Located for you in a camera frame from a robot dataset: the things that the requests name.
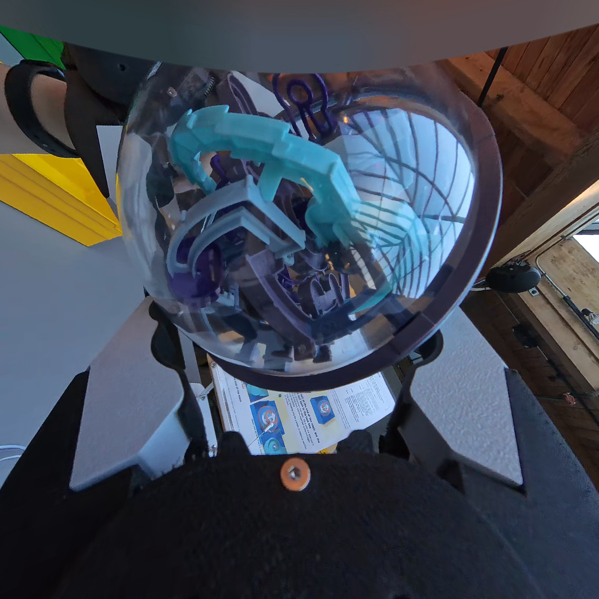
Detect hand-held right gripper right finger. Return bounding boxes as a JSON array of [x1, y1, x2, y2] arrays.
[[380, 306, 523, 488]]

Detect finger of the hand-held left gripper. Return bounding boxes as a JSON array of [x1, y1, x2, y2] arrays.
[[95, 123, 123, 199]]

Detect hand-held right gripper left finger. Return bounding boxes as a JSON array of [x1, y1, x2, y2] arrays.
[[68, 296, 210, 491]]

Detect clear maze ball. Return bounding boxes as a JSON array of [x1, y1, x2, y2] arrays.
[[116, 61, 504, 392]]

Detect green plastic bin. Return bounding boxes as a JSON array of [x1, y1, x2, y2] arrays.
[[0, 26, 66, 72]]

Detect yellow plastic bin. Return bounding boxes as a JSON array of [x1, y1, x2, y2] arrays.
[[0, 152, 123, 247]]

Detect black ceiling fixture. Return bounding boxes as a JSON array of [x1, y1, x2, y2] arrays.
[[486, 262, 542, 294]]

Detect printed instruction sheet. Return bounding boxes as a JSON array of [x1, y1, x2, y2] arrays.
[[211, 360, 397, 455]]

